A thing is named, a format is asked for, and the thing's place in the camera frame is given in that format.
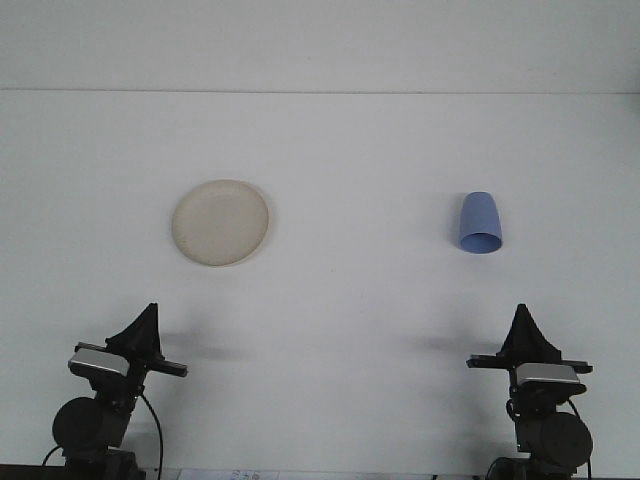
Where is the pale blue cup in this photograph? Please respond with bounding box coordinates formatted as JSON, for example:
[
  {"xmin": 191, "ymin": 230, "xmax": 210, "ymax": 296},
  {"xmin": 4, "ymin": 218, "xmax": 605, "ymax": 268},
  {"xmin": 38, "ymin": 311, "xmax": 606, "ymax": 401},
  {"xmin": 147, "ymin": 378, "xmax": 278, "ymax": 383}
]
[{"xmin": 457, "ymin": 191, "xmax": 504, "ymax": 255}]

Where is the pale round plate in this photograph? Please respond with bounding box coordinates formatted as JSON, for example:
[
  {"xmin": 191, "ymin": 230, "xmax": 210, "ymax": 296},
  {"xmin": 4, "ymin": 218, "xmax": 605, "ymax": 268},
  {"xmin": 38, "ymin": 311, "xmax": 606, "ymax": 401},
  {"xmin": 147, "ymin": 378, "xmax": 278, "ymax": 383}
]
[{"xmin": 171, "ymin": 178, "xmax": 272, "ymax": 269}]

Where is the white printed paper sheet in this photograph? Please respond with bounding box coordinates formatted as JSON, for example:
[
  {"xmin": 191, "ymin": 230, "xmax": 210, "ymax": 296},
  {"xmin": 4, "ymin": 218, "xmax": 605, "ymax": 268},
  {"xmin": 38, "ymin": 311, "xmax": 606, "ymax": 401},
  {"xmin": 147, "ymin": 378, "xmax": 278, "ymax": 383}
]
[{"xmin": 177, "ymin": 468, "xmax": 301, "ymax": 480}]

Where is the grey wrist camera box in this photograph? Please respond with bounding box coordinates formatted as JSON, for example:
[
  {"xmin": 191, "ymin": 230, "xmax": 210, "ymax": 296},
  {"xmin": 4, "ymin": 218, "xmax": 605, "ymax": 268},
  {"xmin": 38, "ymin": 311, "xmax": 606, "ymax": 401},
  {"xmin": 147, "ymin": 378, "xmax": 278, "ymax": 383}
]
[
  {"xmin": 513, "ymin": 362, "xmax": 585, "ymax": 387},
  {"xmin": 67, "ymin": 348, "xmax": 131, "ymax": 379}
]

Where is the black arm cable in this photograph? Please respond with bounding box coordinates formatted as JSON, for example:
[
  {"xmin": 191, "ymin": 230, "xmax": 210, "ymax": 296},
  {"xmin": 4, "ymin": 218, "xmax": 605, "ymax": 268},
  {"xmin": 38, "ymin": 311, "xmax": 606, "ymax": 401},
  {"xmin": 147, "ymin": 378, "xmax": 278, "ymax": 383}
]
[
  {"xmin": 568, "ymin": 399, "xmax": 594, "ymax": 479},
  {"xmin": 139, "ymin": 393, "xmax": 164, "ymax": 472}
]

